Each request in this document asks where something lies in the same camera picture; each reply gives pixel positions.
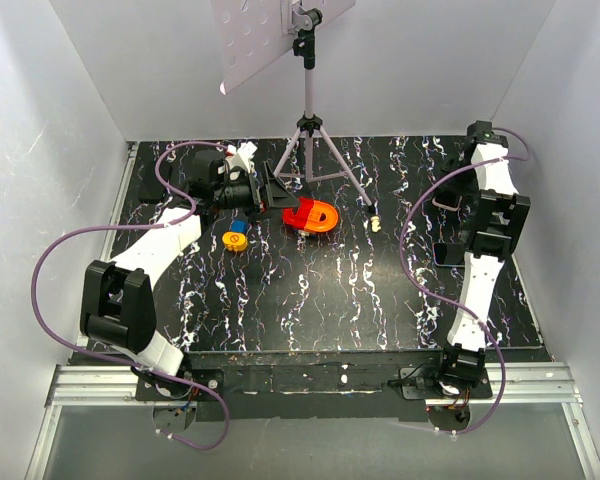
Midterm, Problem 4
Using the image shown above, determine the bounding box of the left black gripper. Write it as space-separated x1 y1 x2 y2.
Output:
214 163 301 222

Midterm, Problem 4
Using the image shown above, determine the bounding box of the phone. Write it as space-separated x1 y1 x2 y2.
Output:
432 194 462 212

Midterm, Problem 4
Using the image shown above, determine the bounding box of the black smartphone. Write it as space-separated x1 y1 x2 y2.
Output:
433 242 466 268

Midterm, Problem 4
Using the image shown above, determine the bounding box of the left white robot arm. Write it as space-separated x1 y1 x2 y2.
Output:
80 142 300 400

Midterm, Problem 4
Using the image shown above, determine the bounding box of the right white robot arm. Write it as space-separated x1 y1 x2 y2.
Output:
432 120 530 398

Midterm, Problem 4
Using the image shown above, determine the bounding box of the black phone case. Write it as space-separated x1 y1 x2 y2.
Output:
138 161 173 204

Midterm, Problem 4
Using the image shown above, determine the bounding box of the yellow blue toy block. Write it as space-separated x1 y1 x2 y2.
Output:
222 220 248 252

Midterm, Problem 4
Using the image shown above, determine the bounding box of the small cream plastic piece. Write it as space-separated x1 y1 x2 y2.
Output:
370 215 381 233

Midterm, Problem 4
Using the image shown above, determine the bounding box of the lilac tripod stand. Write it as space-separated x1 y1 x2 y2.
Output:
211 1 376 213

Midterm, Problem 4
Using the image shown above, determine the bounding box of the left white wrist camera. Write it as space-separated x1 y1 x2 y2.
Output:
226 141 257 174

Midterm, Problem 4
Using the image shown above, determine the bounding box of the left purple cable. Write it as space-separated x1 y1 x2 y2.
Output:
31 141 231 451

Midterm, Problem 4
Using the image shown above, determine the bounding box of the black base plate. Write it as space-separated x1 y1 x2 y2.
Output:
129 349 496 424

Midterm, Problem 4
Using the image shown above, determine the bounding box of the aluminium frame rail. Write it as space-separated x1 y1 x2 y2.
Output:
24 142 141 480

